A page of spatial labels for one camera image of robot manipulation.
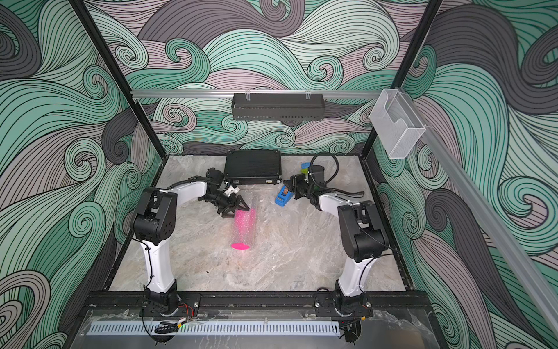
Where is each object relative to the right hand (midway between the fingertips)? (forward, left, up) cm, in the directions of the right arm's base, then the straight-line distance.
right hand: (279, 179), depth 92 cm
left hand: (-10, +16, -9) cm, 21 cm away
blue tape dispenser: (-1, -2, -12) cm, 12 cm away
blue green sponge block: (+18, -14, -13) cm, 26 cm away
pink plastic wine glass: (-17, +15, -6) cm, 23 cm away
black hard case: (+17, +14, -11) cm, 24 cm away
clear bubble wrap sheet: (-22, +12, -10) cm, 27 cm away
